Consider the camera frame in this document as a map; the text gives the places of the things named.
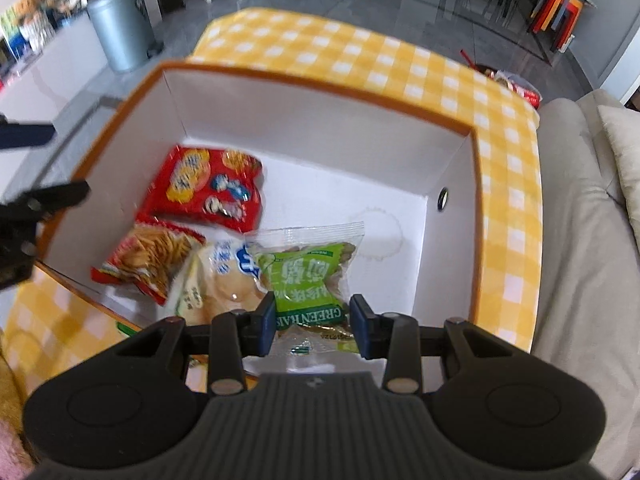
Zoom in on yellow biscuit packet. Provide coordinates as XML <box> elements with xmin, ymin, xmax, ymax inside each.
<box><xmin>166</xmin><ymin>240</ymin><xmax>267</xmax><ymax>325</ymax></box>

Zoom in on green snack packet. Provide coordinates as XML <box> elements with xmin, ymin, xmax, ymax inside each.
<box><xmin>246</xmin><ymin>221</ymin><xmax>364</xmax><ymax>354</ymax></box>

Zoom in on red Mimi snack bag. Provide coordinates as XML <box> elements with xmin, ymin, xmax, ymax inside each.
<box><xmin>91</xmin><ymin>216</ymin><xmax>206</xmax><ymax>306</ymax></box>

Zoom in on red cracker packet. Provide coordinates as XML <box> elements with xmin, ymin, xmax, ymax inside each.
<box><xmin>139</xmin><ymin>145</ymin><xmax>262</xmax><ymax>234</ymax></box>

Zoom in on yellow checkered tablecloth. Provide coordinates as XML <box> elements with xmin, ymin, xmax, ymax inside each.
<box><xmin>2</xmin><ymin>9</ymin><xmax>542</xmax><ymax>396</ymax></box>

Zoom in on grey metal trash can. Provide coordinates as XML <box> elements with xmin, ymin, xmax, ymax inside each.
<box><xmin>87</xmin><ymin>0</ymin><xmax>164</xmax><ymax>73</ymax></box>

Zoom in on beige sofa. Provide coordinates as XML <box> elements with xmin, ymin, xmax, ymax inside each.
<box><xmin>533</xmin><ymin>89</ymin><xmax>639</xmax><ymax>479</ymax></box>

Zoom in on red basket on floor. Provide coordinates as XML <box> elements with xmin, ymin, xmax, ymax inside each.
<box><xmin>460</xmin><ymin>49</ymin><xmax>542</xmax><ymax>110</ymax></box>

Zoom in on beige cushion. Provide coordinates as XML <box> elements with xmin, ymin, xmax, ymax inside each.
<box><xmin>598</xmin><ymin>105</ymin><xmax>640</xmax><ymax>245</ymax></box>

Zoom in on stacked coloured plastic stools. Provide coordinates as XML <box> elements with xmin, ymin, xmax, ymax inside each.
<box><xmin>529</xmin><ymin>0</ymin><xmax>585</xmax><ymax>52</ymax></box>

